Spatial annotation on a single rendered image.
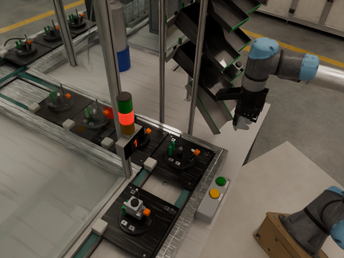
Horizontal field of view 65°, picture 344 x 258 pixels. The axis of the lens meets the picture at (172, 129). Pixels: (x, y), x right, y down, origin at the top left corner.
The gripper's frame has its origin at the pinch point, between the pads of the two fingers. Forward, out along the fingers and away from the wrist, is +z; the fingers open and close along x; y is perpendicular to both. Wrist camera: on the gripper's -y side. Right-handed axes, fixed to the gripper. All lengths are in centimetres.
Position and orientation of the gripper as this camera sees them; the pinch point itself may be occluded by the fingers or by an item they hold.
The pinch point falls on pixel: (234, 127)
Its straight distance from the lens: 105.8
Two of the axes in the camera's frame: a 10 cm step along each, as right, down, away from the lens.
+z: -0.3, 7.0, 7.2
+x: 4.9, -6.1, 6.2
